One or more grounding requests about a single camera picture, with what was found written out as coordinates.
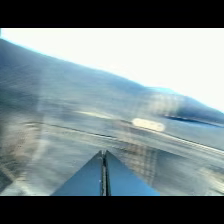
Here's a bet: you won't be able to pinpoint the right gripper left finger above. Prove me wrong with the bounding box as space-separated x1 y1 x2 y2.
51 149 105 196

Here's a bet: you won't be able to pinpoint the blue jeans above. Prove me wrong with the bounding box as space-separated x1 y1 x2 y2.
0 38 224 196

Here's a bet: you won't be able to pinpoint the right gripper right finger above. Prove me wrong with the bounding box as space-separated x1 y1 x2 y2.
104 149 161 196

